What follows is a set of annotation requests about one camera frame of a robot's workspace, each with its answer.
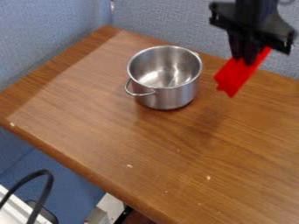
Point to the metal pot with handle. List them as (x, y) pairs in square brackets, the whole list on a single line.
[(163, 76)]

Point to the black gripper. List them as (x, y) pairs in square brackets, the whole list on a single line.
[(254, 25)]

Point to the red plastic block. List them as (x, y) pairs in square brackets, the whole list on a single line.
[(235, 73)]

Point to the black table leg frame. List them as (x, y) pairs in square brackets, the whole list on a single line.
[(123, 215)]

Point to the white and black box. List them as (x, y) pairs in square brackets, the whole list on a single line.
[(16, 212)]

